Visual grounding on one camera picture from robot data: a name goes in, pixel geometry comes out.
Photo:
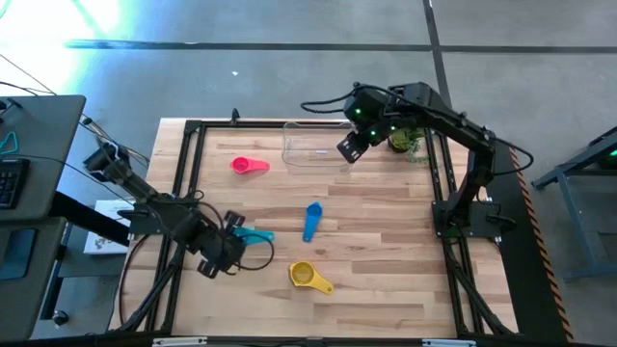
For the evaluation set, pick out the black table clamp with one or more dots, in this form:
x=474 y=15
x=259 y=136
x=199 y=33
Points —
x=235 y=115

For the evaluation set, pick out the dark grey desk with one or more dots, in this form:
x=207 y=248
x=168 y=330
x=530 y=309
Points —
x=29 y=299
x=48 y=135

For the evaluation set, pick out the black hazard-edged floor mat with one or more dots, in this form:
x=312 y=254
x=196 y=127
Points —
x=520 y=289

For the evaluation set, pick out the pink measuring cup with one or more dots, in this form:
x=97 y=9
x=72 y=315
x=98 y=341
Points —
x=241 y=165

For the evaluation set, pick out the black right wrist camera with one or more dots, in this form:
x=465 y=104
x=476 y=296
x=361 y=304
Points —
x=359 y=108

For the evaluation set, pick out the teal measuring cup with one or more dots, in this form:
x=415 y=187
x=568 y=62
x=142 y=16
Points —
x=258 y=236

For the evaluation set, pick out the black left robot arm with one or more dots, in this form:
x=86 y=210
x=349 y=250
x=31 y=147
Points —
x=130 y=183

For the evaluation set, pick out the teal loop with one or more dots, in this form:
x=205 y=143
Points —
x=15 y=140

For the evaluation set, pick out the black support beam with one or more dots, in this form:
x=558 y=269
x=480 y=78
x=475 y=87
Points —
x=82 y=214

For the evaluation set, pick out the black keyboard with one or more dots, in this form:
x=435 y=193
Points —
x=12 y=183

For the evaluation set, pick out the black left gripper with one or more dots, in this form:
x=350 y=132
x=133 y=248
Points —
x=219 y=246

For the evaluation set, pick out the small potted green plant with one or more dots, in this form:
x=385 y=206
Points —
x=401 y=140

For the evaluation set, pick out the silver metal bracket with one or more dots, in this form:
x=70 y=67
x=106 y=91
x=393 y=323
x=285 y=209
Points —
x=179 y=342
x=448 y=343

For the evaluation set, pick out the grey metal cart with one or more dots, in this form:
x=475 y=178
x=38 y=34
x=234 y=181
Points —
x=571 y=226

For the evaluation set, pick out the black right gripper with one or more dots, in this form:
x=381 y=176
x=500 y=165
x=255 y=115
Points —
x=385 y=125

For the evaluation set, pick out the dark blue pad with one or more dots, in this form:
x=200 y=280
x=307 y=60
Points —
x=17 y=255

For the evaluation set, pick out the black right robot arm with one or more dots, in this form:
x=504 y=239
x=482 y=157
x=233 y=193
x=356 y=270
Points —
x=463 y=127

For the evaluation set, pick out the blue measuring cup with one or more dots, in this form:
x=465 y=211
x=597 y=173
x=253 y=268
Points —
x=312 y=214

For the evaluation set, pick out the black caster wheel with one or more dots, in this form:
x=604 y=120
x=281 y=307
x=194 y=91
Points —
x=60 y=318

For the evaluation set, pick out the clear plastic basket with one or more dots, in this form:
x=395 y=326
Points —
x=308 y=144

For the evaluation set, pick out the device with green light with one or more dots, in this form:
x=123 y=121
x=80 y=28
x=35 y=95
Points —
x=611 y=156

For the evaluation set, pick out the white cardboard box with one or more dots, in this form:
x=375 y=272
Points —
x=101 y=243

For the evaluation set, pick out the yellow measuring cup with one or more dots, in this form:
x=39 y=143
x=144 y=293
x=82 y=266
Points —
x=303 y=274

